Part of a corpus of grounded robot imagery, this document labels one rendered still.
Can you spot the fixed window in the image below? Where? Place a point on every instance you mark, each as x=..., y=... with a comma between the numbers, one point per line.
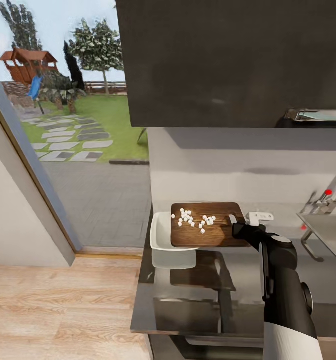
x=64, y=108

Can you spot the dishwasher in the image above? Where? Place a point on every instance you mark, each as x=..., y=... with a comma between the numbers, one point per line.
x=189, y=347

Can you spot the cabinet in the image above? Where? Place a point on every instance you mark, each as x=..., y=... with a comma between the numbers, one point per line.
x=229, y=63

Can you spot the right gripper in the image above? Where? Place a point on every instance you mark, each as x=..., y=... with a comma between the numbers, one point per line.
x=245, y=231

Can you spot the cutting board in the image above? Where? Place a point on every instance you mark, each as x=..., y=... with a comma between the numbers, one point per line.
x=218, y=235

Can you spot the bowl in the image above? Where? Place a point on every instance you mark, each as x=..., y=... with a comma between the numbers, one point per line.
x=160, y=234

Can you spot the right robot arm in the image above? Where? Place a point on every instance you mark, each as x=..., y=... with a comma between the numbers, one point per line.
x=289, y=332

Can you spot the drop in sink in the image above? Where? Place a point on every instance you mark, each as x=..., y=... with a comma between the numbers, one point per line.
x=323, y=225

